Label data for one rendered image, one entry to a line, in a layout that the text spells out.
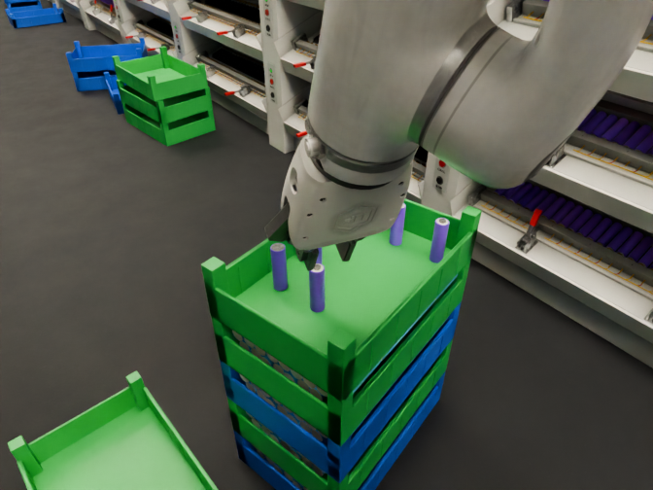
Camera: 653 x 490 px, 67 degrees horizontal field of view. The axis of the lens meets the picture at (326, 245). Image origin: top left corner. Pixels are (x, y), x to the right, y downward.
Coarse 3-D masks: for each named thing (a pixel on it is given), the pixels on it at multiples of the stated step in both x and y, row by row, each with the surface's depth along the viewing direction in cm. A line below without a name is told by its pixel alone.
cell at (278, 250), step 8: (272, 248) 59; (280, 248) 59; (272, 256) 59; (280, 256) 59; (272, 264) 60; (280, 264) 59; (272, 272) 61; (280, 272) 60; (280, 280) 61; (280, 288) 62
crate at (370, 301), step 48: (384, 240) 71; (240, 288) 61; (288, 288) 63; (336, 288) 63; (384, 288) 63; (432, 288) 59; (288, 336) 50; (336, 336) 46; (384, 336) 52; (336, 384) 48
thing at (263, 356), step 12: (456, 276) 68; (240, 336) 59; (252, 348) 59; (264, 360) 58; (276, 360) 57; (288, 372) 56; (300, 384) 56; (312, 384) 54; (360, 384) 54; (324, 396) 53
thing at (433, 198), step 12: (492, 0) 87; (432, 156) 112; (432, 168) 113; (432, 180) 115; (456, 180) 109; (468, 180) 112; (432, 192) 116; (444, 192) 113; (456, 192) 111; (432, 204) 118; (444, 204) 115
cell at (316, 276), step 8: (320, 264) 57; (312, 272) 56; (320, 272) 56; (312, 280) 56; (320, 280) 56; (312, 288) 57; (320, 288) 57; (312, 296) 58; (320, 296) 58; (312, 304) 59; (320, 304) 58
